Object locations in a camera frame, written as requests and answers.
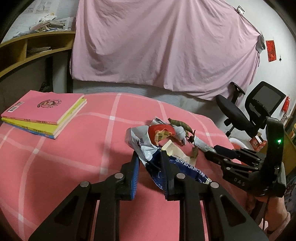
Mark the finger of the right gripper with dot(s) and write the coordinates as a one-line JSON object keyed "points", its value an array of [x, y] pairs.
{"points": [[227, 163], [243, 155]]}

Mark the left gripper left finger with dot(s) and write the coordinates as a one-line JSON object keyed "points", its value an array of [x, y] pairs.
{"points": [[92, 210]]}

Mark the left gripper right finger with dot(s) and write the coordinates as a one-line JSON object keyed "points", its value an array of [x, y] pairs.
{"points": [[207, 211]]}

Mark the blue silver snack bag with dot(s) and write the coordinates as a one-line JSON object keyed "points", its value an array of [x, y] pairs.
{"points": [[150, 155]]}

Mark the orange white trash bin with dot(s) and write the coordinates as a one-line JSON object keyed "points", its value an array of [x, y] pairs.
{"points": [[237, 144]]}

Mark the right hand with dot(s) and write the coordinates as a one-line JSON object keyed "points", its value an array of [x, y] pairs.
{"points": [[276, 212]]}

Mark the grey crumpled wrapper with leaves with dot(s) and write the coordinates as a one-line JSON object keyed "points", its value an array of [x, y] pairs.
{"points": [[184, 133]]}

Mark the black office chair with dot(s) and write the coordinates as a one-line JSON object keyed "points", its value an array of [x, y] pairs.
{"points": [[261, 103]]}

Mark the red white torn wrapper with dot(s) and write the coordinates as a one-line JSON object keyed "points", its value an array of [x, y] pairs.
{"points": [[159, 132]]}

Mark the yellow book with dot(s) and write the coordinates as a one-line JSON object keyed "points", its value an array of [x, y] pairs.
{"points": [[45, 129]]}

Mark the pink hanging sheet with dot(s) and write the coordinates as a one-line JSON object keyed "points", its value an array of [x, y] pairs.
{"points": [[195, 47]]}

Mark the pink book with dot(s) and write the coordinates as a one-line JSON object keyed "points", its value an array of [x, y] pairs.
{"points": [[42, 107]]}

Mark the pile of papers on shelf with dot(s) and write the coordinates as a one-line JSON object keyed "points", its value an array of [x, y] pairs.
{"points": [[49, 24]]}

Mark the red paper wall decoration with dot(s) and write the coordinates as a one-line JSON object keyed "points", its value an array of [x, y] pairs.
{"points": [[271, 51]]}

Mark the wooden wall shelf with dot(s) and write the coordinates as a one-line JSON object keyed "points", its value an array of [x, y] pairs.
{"points": [[18, 52]]}

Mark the printed wall papers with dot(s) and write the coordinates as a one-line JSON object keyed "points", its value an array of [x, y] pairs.
{"points": [[42, 6]]}

